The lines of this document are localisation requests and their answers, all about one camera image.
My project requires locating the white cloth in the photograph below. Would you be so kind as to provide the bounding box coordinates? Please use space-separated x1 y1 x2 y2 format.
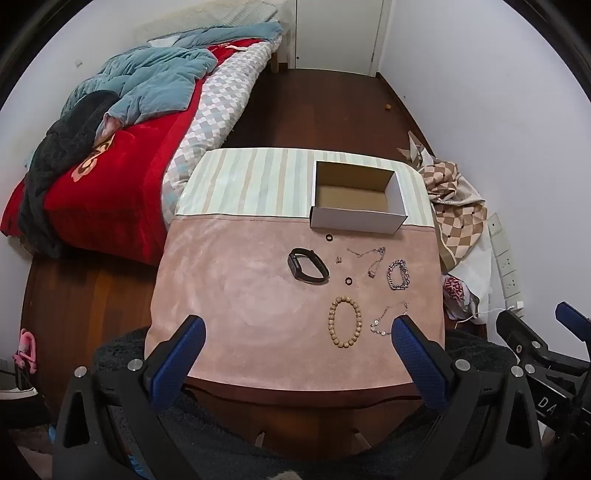
438 240 492 319

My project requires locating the white charger cable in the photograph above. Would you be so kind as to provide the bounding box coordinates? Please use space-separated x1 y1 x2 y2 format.
455 308 509 328

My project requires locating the thin silver pendant necklace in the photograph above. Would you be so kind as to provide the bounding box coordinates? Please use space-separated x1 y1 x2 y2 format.
346 246 387 279

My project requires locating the checkered bed quilt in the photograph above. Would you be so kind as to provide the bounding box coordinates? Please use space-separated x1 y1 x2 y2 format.
161 41 282 227

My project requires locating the black white-soled shoe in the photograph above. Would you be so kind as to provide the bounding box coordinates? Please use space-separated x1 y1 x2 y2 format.
0 369 51 428

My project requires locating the thin silver charm bracelet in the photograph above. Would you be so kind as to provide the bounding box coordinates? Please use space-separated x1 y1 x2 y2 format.
369 301 411 337

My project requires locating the white bed frame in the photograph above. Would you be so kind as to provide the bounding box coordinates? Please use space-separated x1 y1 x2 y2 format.
270 25 296 72

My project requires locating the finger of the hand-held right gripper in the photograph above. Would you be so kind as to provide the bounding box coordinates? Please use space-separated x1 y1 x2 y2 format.
555 302 591 344
496 310 550 365

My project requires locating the cardboard box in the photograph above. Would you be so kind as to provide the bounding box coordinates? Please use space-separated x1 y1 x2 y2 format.
309 161 409 237

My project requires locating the white door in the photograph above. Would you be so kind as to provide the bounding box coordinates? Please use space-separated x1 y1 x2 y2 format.
295 0 384 77

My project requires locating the grey dotted pillow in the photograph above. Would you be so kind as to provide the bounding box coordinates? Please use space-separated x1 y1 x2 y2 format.
231 0 278 24

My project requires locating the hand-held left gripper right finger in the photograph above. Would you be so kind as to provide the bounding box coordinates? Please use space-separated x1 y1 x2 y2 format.
390 315 544 480

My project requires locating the wooden table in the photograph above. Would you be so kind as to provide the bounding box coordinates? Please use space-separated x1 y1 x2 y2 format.
182 376 432 462

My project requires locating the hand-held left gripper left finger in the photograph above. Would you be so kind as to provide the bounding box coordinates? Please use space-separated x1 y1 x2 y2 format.
53 315 207 480

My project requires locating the thick silver chain bracelet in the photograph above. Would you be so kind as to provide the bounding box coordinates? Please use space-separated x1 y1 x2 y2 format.
386 259 411 291

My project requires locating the wooden bead bracelet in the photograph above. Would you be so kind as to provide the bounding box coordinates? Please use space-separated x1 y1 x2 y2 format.
328 296 364 349

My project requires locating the red and white bag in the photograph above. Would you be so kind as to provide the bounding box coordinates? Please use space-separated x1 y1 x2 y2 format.
442 275 481 319

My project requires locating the black smart band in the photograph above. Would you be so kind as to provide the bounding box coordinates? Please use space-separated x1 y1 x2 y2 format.
287 248 331 284

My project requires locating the beige checkered cloth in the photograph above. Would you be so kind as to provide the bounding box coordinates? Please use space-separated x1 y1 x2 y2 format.
418 157 489 273

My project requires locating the dark grey blanket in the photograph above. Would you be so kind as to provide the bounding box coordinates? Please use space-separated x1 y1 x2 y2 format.
21 90 121 259

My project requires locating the red blanket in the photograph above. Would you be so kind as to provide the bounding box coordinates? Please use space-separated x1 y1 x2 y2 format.
0 39 273 266

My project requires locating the pink plastic object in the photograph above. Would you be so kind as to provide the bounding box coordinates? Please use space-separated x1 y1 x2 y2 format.
13 329 38 372

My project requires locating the dark fuzzy cloth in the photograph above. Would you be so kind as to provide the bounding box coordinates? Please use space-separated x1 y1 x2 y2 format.
92 328 509 480

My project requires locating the blue quilt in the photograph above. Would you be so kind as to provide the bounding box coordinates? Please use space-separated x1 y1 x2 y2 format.
60 22 283 127

